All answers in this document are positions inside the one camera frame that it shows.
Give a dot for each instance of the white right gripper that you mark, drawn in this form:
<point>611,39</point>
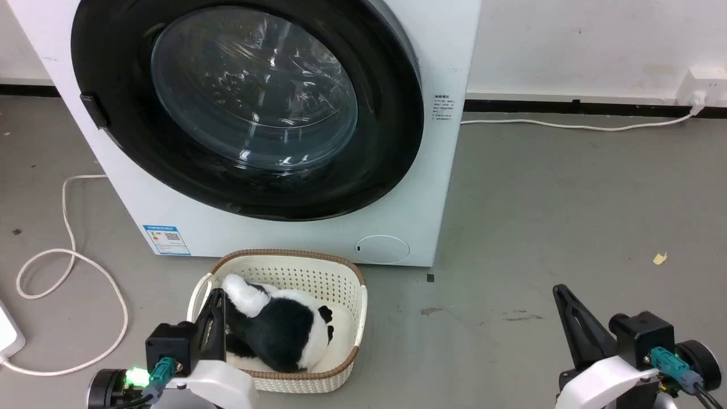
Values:
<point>608,383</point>

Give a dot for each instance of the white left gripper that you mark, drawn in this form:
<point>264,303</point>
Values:
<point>216,386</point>

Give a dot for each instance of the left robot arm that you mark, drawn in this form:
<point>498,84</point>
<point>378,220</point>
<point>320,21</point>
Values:
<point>105,389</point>

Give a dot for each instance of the white washing machine body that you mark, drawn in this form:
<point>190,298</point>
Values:
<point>284,236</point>

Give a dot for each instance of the black round glass door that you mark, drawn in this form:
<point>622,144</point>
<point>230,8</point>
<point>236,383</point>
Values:
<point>113,147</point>

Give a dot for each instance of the black white panda plush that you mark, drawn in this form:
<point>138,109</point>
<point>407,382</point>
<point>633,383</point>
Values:
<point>278,332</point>

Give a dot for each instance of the white perforated laundry basket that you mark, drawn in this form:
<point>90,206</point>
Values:
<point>295,274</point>

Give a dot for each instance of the blue energy label sticker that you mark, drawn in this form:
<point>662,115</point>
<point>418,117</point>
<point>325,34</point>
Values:
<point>166,240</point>

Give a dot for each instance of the yellow paper scrap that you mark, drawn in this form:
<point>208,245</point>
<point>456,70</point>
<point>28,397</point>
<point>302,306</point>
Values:
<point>659,259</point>

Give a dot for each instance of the round white filter cover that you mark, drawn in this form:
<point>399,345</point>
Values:
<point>382,249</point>

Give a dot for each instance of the white power strip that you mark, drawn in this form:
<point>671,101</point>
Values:
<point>7,335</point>

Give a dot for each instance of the small black text sticker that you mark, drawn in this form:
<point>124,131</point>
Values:
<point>442,108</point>

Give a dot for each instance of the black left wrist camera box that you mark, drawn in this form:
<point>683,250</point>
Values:
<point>170,343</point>

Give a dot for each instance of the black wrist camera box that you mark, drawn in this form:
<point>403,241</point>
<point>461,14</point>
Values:
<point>639,338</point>
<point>170,343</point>

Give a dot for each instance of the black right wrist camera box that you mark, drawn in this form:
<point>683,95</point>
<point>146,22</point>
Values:
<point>639,338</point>

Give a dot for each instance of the white wall socket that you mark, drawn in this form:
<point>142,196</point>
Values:
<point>704,85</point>

